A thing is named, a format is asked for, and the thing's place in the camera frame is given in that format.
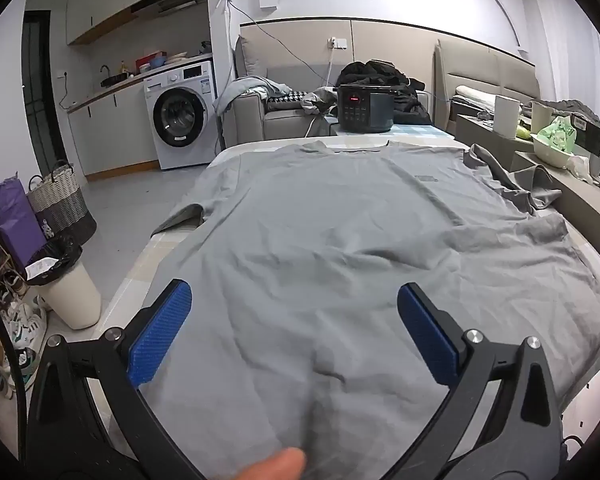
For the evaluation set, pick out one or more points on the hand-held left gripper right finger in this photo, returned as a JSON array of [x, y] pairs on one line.
[[427, 335]]

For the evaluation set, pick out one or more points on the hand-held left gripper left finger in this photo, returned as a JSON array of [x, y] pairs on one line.
[[160, 335]]

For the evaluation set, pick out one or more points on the grey t-shirt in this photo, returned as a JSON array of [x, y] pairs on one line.
[[300, 240]]

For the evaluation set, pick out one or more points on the person's left hand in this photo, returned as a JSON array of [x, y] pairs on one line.
[[275, 466]]

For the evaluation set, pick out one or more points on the white trash bin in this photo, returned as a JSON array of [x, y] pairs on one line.
[[75, 295]]

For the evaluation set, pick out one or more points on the rack of shoes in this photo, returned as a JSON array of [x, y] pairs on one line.
[[20, 325]]

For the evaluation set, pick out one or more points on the woven laundry basket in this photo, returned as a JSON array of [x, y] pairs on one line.
[[62, 205]]

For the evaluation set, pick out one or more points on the patterned floor mat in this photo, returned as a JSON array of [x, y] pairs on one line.
[[590, 395]]

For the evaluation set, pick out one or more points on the dark grey garment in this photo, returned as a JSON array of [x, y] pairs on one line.
[[515, 185]]

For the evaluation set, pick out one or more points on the purple bag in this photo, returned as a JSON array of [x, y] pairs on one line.
[[12, 220]]

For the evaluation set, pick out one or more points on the blue chequered cloth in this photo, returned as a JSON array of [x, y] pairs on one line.
[[420, 131]]

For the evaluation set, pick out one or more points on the white lower kitchen cabinets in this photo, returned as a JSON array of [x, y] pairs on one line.
[[110, 130]]

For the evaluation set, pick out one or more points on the white basin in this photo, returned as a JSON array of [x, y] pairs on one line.
[[555, 157]]

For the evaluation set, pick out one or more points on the white washing machine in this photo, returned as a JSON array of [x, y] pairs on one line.
[[180, 110]]

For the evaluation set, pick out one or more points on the white plastic bag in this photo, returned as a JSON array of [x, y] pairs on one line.
[[582, 167]]

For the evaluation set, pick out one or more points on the black electric cooker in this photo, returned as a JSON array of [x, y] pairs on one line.
[[365, 110]]

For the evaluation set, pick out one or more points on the white paper roll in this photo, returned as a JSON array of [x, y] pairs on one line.
[[507, 115]]

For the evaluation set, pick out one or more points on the green plastic bag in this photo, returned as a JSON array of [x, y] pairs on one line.
[[555, 135]]

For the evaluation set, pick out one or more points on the grey sofa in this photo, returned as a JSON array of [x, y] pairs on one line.
[[280, 122]]

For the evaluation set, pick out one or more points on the white jug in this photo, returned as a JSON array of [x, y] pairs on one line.
[[541, 117]]

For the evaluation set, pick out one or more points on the black box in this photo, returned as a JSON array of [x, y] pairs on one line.
[[587, 135]]

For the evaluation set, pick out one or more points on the light grey cloth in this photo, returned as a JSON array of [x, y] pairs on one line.
[[240, 87]]

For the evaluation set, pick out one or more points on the dark door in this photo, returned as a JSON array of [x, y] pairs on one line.
[[40, 100]]

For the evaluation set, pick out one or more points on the black jacket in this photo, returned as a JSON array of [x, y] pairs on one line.
[[375, 72]]

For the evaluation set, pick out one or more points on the black faucet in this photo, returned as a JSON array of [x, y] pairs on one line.
[[105, 70]]

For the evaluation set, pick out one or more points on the houndstooth cushion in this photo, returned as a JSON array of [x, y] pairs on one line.
[[290, 97]]

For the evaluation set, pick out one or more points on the red box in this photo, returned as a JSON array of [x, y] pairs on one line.
[[142, 64]]

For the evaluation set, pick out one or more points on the beige upholstered headboard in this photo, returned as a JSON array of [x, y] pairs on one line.
[[480, 67]]

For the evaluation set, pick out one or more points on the range hood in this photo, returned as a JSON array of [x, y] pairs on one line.
[[180, 2]]

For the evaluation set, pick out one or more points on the white upper cabinets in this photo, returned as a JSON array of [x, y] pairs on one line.
[[110, 5]]

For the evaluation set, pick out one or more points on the white wall outlet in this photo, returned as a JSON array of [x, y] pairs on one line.
[[337, 43]]

